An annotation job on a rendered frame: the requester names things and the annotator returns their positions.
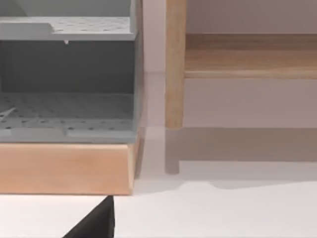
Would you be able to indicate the grey pierced drawer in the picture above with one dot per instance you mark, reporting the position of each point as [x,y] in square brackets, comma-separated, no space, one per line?
[67,81]

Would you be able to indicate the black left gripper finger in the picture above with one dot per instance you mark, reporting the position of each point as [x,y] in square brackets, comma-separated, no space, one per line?
[100,220]

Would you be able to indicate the pale wooden drawer front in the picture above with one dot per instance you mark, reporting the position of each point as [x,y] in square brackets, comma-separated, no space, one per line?
[64,168]

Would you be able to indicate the open wooden shelf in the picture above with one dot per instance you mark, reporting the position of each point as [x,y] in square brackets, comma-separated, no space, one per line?
[223,57]

